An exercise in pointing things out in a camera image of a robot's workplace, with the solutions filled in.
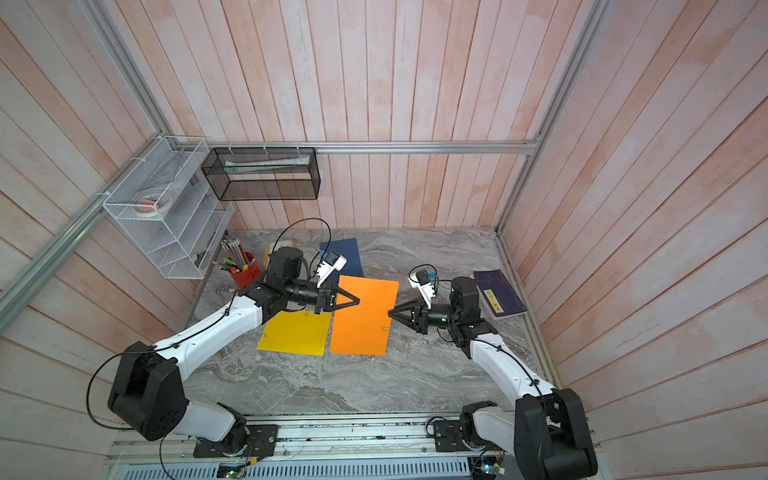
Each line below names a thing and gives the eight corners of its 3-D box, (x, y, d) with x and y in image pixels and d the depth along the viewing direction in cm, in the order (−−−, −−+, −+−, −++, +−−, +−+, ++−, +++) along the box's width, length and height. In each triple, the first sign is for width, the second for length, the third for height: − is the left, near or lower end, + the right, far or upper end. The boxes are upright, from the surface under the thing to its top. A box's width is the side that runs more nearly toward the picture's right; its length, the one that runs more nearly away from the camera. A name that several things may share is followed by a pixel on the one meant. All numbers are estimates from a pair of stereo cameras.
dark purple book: (495, 320, 97) (497, 316, 95) (470, 275, 109) (472, 271, 107) (524, 313, 99) (527, 309, 97) (497, 270, 111) (499, 266, 109)
